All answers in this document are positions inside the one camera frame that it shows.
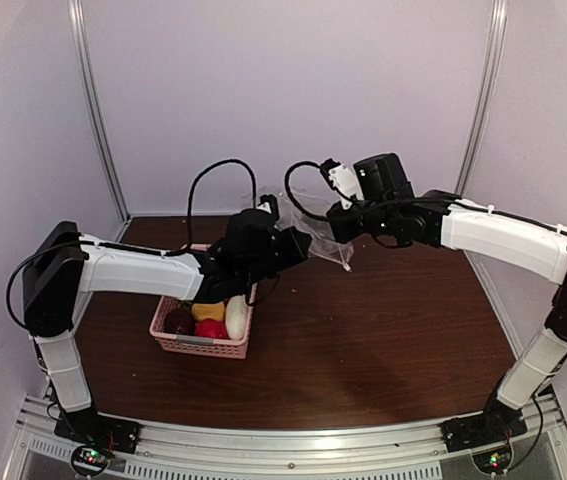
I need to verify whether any left rear aluminium post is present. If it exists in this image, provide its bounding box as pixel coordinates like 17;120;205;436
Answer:
68;0;130;222

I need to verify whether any right circuit board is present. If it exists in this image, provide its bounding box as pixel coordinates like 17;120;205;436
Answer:
472;446;513;476

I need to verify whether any right black cable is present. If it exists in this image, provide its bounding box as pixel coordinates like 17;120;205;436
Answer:
283;159;332;224

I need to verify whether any yellow peach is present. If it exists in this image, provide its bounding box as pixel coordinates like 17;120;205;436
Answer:
191;301;225;322

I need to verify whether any pink plastic basket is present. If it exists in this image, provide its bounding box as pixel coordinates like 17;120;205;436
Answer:
149;267;253;359

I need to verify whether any aluminium post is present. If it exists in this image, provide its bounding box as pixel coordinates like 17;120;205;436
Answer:
68;0;130;222
455;0;508;195

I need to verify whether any left circuit board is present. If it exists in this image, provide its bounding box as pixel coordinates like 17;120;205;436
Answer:
70;445;114;477

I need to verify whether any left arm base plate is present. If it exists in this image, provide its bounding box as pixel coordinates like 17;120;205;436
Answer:
54;415;141;454

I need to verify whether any circuit board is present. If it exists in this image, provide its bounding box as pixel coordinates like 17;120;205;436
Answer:
472;446;513;476
70;445;114;477

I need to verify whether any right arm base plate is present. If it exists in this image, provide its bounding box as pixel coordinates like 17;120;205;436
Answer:
440;413;528;453

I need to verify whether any right side aluminium rail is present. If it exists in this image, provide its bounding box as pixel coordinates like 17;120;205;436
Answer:
465;253;538;359

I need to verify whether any right rear aluminium post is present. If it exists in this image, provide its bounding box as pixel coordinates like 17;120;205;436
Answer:
455;0;508;195

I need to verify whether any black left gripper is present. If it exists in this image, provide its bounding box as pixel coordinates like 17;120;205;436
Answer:
240;225;312;288

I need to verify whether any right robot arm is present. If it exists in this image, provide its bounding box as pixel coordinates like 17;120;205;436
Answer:
319;154;567;442

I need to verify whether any left black cable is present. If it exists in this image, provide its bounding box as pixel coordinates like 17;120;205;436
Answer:
185;158;258;246

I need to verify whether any red apple front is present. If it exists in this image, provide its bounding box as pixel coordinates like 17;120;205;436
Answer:
194;318;229;340

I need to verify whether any white radish right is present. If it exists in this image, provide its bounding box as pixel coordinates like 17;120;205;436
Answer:
225;295;249;341

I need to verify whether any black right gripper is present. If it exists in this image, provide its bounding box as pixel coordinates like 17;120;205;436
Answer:
329;199;396;243

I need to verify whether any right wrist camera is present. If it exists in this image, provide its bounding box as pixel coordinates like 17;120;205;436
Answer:
319;159;364;210

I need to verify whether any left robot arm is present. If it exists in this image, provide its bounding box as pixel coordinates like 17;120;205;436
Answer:
10;208;312;444

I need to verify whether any black cable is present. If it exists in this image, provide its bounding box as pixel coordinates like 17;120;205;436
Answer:
185;158;258;246
283;159;332;224

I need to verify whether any front aluminium frame rail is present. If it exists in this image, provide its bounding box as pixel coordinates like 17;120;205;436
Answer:
0;393;567;479

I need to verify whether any clear zip top bag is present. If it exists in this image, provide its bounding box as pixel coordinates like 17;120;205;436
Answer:
256;187;354;272

